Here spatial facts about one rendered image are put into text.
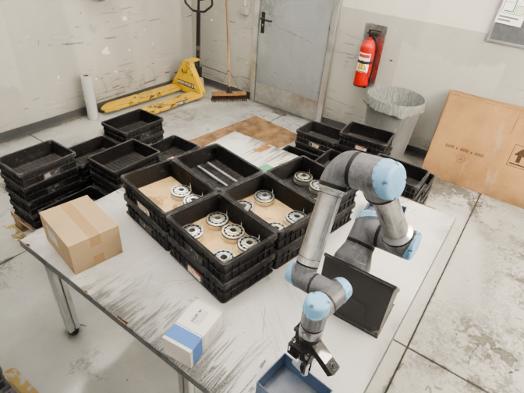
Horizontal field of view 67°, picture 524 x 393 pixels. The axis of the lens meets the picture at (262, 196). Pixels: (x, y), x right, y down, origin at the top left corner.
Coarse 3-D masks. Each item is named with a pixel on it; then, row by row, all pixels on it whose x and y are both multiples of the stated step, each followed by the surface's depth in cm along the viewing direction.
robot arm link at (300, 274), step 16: (336, 160) 124; (320, 176) 130; (336, 176) 124; (320, 192) 128; (336, 192) 126; (320, 208) 127; (336, 208) 128; (320, 224) 127; (304, 240) 130; (320, 240) 128; (304, 256) 129; (320, 256) 130; (288, 272) 133; (304, 272) 129; (304, 288) 128
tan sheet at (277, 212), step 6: (246, 198) 203; (252, 198) 203; (276, 204) 200; (282, 204) 201; (258, 210) 196; (264, 210) 196; (270, 210) 196; (276, 210) 197; (282, 210) 197; (288, 210) 197; (264, 216) 192; (270, 216) 192; (276, 216) 192; (282, 216) 193; (282, 222) 189
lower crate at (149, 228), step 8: (128, 200) 197; (128, 208) 204; (136, 208) 192; (136, 216) 197; (144, 216) 188; (144, 224) 193; (152, 224) 185; (152, 232) 191; (160, 232) 181; (168, 232) 179; (160, 240) 187; (168, 248) 185
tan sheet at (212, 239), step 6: (198, 222) 184; (204, 222) 185; (228, 222) 186; (204, 228) 181; (204, 234) 178; (210, 234) 178; (216, 234) 179; (246, 234) 180; (204, 240) 175; (210, 240) 175; (216, 240) 175; (222, 240) 175; (210, 246) 172; (216, 246) 172; (222, 246) 172; (228, 246) 172; (234, 246) 173; (234, 252) 170
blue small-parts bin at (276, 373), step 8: (280, 360) 138; (288, 360) 139; (272, 368) 135; (280, 368) 141; (288, 368) 141; (296, 368) 137; (264, 376) 132; (272, 376) 138; (280, 376) 139; (288, 376) 139; (296, 376) 139; (312, 376) 133; (264, 384) 136; (272, 384) 136; (280, 384) 136; (288, 384) 136; (296, 384) 136; (304, 384) 137; (312, 384) 135; (320, 384) 132; (256, 392) 132; (264, 392) 128; (272, 392) 134; (280, 392) 134; (288, 392) 134; (296, 392) 134; (304, 392) 134; (312, 392) 135; (320, 392) 133; (328, 392) 130
